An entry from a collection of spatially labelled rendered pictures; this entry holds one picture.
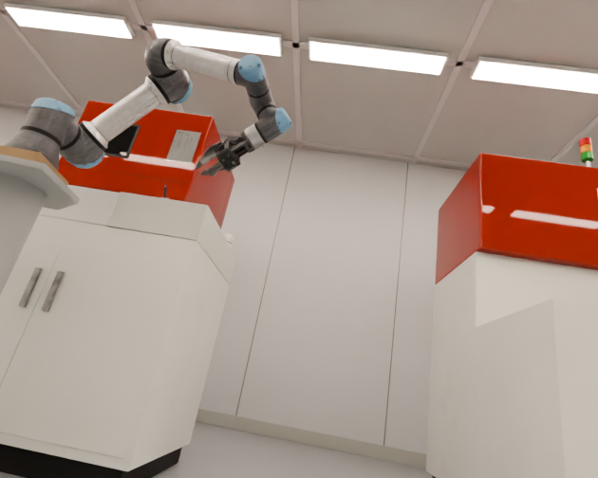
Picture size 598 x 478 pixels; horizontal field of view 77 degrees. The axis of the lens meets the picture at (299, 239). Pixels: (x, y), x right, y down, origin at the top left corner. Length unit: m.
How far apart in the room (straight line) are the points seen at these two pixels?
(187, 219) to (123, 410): 0.66
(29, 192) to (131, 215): 0.36
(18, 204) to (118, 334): 0.49
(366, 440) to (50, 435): 2.46
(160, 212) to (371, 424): 2.52
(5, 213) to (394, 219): 3.18
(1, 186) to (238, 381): 2.53
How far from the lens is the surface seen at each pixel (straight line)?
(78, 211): 1.65
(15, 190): 1.34
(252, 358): 3.42
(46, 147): 1.41
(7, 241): 1.32
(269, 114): 1.30
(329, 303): 3.46
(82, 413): 1.44
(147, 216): 1.52
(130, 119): 1.56
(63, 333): 1.51
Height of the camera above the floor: 0.39
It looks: 21 degrees up
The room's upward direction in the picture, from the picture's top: 11 degrees clockwise
